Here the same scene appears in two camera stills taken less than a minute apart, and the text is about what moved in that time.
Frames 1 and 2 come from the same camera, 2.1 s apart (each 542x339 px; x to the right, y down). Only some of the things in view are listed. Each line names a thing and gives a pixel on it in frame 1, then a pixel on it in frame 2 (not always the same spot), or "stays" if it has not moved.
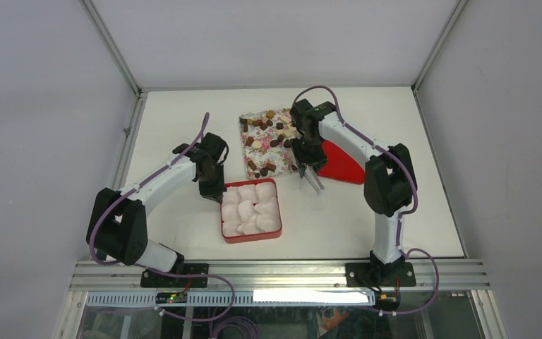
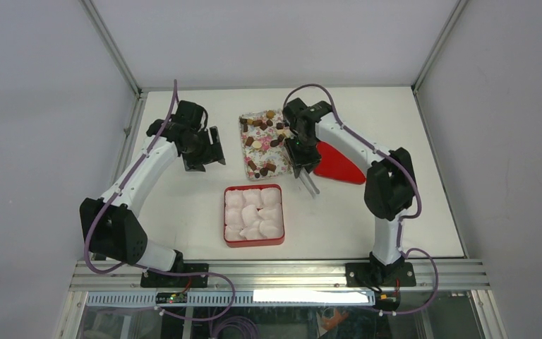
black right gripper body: x=308 y=150 stays
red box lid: x=339 y=165 stays
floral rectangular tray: x=266 y=140 stays
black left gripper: x=217 y=191 -> x=212 y=152
